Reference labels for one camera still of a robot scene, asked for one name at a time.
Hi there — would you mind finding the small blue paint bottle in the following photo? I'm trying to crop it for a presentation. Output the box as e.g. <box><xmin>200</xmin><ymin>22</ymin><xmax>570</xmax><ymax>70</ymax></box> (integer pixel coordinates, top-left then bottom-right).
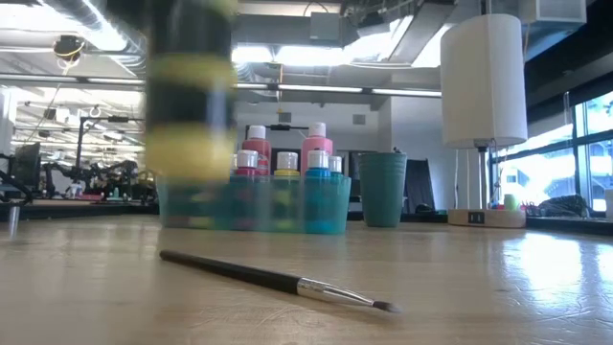
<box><xmin>305</xmin><ymin>149</ymin><xmax>331</xmax><ymax>234</ymax></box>

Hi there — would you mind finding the yellow paint bottle black label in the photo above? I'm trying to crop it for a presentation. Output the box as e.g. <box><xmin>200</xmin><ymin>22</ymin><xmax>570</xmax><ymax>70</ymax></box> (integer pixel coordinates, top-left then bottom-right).
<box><xmin>145</xmin><ymin>0</ymin><xmax>239</xmax><ymax>182</ymax></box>
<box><xmin>273</xmin><ymin>151</ymin><xmax>301</xmax><ymax>178</ymax></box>

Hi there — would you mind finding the large pink paint bottle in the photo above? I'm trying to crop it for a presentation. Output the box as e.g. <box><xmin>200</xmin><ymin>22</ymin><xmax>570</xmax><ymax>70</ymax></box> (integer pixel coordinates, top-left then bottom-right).
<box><xmin>300</xmin><ymin>122</ymin><xmax>334</xmax><ymax>176</ymax></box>

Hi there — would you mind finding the large red paint bottle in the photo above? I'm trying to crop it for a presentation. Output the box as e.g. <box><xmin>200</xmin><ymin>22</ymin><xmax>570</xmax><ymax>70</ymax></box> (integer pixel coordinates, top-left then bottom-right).
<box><xmin>240</xmin><ymin>125</ymin><xmax>273</xmax><ymax>176</ymax></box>

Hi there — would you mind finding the black handled paint brush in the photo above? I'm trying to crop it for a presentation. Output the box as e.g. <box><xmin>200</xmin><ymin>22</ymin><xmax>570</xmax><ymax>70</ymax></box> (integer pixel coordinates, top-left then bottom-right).
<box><xmin>159</xmin><ymin>248</ymin><xmax>402</xmax><ymax>315</ymax></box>

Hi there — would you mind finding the translucent teal plastic bin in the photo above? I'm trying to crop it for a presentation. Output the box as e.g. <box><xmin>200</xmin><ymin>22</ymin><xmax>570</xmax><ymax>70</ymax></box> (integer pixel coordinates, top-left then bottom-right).
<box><xmin>156</xmin><ymin>174</ymin><xmax>352</xmax><ymax>236</ymax></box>

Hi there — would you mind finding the dark green plastic cup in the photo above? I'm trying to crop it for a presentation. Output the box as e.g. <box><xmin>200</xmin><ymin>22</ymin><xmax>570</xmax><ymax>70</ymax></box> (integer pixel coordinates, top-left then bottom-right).
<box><xmin>357</xmin><ymin>151</ymin><xmax>408</xmax><ymax>228</ymax></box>

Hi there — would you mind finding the grey ceiling box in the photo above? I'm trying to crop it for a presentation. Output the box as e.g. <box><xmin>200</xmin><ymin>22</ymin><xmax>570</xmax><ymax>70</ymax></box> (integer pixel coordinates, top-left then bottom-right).
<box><xmin>308</xmin><ymin>11</ymin><xmax>342</xmax><ymax>40</ymax></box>

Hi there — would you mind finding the white shade wooden base lamp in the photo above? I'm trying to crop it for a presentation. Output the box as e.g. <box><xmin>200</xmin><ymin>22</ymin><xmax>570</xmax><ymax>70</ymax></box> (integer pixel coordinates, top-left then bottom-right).
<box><xmin>439</xmin><ymin>12</ymin><xmax>529</xmax><ymax>229</ymax></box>

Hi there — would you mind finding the black background monitor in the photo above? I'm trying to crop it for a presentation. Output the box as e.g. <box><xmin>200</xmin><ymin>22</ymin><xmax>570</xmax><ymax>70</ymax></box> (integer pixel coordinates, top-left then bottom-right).
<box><xmin>11</xmin><ymin>142</ymin><xmax>43</xmax><ymax>193</ymax></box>

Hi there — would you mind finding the black cable pile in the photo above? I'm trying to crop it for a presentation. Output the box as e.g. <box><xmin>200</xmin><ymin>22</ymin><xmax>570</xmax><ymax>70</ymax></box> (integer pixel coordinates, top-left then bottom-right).
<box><xmin>526</xmin><ymin>194</ymin><xmax>595</xmax><ymax>218</ymax></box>

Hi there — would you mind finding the silver ventilation duct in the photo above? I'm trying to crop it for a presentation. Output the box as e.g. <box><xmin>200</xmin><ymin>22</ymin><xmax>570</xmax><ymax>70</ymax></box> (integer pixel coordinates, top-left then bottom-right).
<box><xmin>42</xmin><ymin>0</ymin><xmax>148</xmax><ymax>78</ymax></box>

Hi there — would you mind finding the hanging cable reel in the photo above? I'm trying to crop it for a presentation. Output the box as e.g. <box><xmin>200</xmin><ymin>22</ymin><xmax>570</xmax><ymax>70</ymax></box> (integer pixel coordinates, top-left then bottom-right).
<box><xmin>52</xmin><ymin>34</ymin><xmax>87</xmax><ymax>63</ymax></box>

